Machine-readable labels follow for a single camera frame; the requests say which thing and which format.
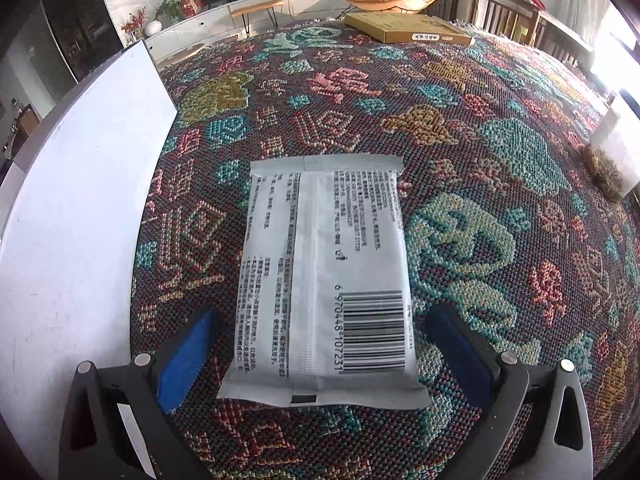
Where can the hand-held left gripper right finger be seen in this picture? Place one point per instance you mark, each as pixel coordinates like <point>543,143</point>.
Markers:
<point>457,355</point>

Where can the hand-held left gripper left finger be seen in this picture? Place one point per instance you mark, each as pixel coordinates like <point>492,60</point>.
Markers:
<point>187,355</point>

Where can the white printed wipes packet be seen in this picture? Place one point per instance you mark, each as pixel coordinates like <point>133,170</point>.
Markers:
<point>325,260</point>

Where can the white side panel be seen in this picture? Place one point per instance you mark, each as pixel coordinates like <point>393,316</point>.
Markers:
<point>75,210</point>

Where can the colourful woven patterned blanket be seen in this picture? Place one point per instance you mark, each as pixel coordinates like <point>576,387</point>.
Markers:
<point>450,125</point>

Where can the clear jar with black lid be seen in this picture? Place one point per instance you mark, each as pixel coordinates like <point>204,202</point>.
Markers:
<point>617,150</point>

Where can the round white vase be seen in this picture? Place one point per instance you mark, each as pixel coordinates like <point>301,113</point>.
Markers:
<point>153,28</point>

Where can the flat cardboard box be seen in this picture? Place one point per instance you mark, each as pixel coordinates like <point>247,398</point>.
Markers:
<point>400,27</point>

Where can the red flower arrangement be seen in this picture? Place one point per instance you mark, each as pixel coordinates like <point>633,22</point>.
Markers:
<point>134,22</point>

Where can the bushy green potted plant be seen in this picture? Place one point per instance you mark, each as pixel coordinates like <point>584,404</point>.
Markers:
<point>169,9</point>

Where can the tall black glass cabinet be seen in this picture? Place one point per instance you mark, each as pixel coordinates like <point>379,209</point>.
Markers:
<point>85,20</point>

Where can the wooden bench with metal legs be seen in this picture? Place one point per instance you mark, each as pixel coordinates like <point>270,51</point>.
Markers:
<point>255,6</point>

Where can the red cloth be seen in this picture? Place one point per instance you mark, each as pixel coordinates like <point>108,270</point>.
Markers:
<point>531,0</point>

